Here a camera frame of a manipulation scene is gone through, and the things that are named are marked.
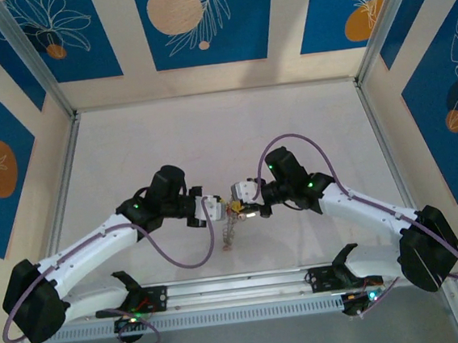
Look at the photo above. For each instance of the key with red tag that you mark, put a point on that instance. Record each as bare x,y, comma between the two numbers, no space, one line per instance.
250,216

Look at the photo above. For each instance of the metal keyring disc with rings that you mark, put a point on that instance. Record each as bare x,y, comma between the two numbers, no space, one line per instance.
227,232

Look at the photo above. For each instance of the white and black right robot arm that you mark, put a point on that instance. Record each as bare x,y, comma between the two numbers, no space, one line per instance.
371,214

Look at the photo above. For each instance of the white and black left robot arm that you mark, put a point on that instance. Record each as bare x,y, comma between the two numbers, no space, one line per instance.
86,250

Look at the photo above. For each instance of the black left controller board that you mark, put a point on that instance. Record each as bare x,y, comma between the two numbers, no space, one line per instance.
126,327

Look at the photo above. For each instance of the black controller board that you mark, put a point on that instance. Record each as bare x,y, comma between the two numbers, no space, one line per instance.
355,305
126,327

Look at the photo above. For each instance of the black right controller board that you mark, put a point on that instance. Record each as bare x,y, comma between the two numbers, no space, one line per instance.
355,305

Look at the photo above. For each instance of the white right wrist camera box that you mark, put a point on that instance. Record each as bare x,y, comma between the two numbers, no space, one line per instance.
245,190

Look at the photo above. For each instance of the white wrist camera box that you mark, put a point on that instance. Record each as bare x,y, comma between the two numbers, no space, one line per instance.
210,210
245,190

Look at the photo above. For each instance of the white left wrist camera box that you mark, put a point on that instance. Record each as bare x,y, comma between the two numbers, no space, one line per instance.
210,210

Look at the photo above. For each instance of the aluminium mounting rail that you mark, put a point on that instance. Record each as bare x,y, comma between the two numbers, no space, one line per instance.
240,290

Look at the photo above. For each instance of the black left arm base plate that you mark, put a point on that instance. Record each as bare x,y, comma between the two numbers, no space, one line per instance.
158,298

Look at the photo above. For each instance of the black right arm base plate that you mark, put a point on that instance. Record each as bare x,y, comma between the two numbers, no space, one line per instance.
324,280

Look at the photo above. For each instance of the aluminium table side rail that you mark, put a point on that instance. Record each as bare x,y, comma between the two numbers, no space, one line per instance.
68,154
369,105

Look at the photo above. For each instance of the aluminium table back rail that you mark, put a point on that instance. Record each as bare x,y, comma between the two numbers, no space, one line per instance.
221,94

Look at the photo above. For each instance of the aluminium frame post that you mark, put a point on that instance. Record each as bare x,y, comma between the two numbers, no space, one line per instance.
32,56
393,22

